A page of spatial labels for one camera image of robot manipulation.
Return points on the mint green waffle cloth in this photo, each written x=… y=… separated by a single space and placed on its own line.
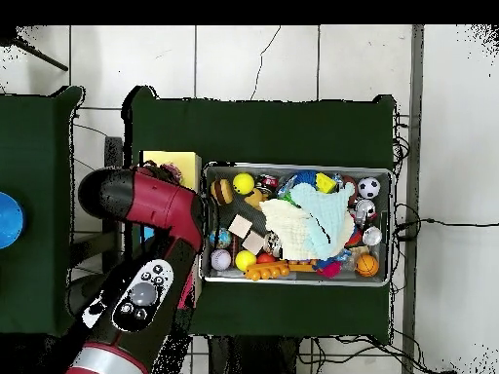
x=323 y=202

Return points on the multicoloured patterned cloth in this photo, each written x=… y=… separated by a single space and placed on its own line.
x=171 y=172

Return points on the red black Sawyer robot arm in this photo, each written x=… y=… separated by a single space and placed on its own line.
x=156 y=202

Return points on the wooden box with three holes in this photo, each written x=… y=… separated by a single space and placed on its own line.
x=171 y=159

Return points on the wooden cube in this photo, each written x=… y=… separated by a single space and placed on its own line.
x=240 y=226
x=253 y=243

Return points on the yellow ball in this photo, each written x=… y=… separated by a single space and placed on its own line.
x=243 y=184
x=245 y=261

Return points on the wooden toy burger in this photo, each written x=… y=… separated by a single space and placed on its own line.
x=222 y=192

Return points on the cream waffle cloth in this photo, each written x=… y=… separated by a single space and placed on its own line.
x=284 y=230

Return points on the white baseball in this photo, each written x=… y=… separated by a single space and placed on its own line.
x=221 y=260

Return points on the orange toy block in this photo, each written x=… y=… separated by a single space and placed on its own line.
x=267 y=270

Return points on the dark green tablecloth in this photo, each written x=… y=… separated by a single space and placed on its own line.
x=39 y=272
x=253 y=132

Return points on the orange toy basketball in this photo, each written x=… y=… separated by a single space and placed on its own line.
x=367 y=265

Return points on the blue round bowl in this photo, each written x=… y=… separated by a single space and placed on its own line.
x=9 y=220

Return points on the black tripod leg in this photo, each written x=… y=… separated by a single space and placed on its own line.
x=43 y=58

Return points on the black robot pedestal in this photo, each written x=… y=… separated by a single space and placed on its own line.
x=249 y=358

